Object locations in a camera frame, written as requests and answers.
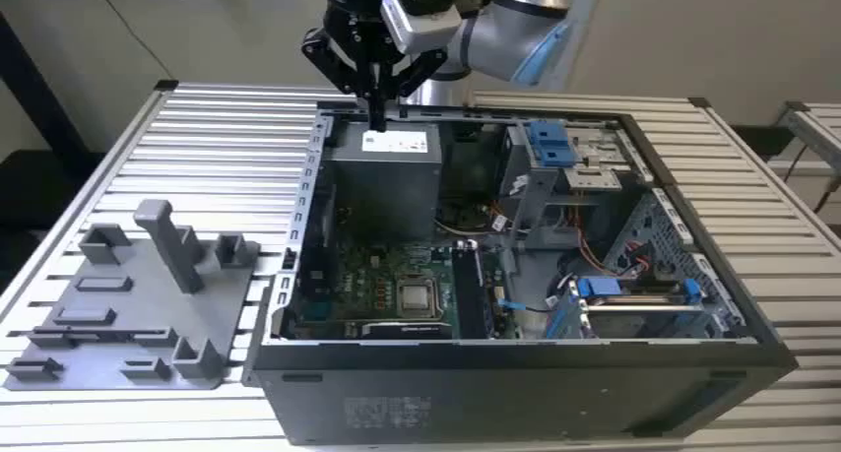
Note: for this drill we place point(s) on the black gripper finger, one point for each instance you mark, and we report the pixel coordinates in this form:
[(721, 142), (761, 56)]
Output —
[(421, 70), (329, 60)]

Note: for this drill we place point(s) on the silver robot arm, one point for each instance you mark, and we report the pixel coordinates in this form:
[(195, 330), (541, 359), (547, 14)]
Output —
[(513, 28)]

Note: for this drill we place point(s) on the black RAM slot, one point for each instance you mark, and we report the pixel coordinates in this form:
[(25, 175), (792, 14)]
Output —
[(461, 294)]

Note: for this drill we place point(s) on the black table corner cap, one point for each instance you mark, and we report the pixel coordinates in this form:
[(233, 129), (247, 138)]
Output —
[(797, 105), (166, 84), (700, 102)]

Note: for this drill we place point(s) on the grey power supply unit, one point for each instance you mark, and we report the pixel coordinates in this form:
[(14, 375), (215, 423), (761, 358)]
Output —
[(381, 196)]

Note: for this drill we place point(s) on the grey metal drive cage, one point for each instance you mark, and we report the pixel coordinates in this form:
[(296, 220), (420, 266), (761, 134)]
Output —
[(543, 186)]

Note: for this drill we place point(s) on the green motherboard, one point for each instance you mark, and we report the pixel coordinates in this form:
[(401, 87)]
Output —
[(368, 275)]

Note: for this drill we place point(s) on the silver CPU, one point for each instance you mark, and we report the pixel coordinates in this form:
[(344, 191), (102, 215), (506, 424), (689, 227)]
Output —
[(417, 297)]

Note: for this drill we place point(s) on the grey perforated disk bay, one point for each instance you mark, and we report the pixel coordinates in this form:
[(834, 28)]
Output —
[(657, 215)]

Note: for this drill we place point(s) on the white eight-pin connector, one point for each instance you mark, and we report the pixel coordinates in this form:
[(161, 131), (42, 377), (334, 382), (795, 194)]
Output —
[(501, 292)]

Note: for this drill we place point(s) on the dark chair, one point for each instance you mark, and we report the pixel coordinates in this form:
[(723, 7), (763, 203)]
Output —
[(46, 186)]

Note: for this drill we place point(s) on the blue VGA port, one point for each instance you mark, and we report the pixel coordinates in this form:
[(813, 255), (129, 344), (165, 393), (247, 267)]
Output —
[(317, 310)]

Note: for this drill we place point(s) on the black graphics card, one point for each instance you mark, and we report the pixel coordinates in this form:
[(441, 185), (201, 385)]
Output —
[(408, 330)]

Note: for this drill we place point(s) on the black box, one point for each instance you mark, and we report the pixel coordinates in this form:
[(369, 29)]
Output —
[(763, 142)]

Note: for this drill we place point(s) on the grey parts rack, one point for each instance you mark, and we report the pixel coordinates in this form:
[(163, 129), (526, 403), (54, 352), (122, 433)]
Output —
[(151, 324)]

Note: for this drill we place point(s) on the silver hard disk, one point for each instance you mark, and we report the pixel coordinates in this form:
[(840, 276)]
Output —
[(624, 324)]

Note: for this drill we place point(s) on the narrow metal slat table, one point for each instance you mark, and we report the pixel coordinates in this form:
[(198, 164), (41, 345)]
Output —
[(815, 127)]

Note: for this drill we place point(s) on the black PC case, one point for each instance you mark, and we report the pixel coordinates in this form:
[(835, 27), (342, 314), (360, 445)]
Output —
[(460, 398)]

